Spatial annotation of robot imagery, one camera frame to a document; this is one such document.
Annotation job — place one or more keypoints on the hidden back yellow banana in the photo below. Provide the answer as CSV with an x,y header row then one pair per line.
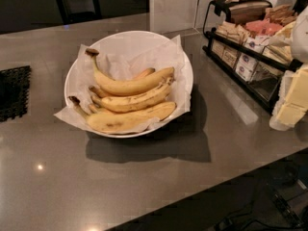
x,y
101,93

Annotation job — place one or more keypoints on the small partly hidden banana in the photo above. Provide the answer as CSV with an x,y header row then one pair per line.
x,y
94,109

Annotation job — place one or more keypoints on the black condiment rack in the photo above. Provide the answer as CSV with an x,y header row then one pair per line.
x,y
227,41

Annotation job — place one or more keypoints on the pink sweetener packets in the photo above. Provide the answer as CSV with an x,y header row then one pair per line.
x,y
263,27

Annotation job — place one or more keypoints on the brown napkin stack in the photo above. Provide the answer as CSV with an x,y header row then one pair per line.
x,y
248,11

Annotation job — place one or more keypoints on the white paper liner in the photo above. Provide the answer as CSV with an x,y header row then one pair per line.
x,y
166,58

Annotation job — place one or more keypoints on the black grid mat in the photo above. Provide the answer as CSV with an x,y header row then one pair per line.
x,y
14,90

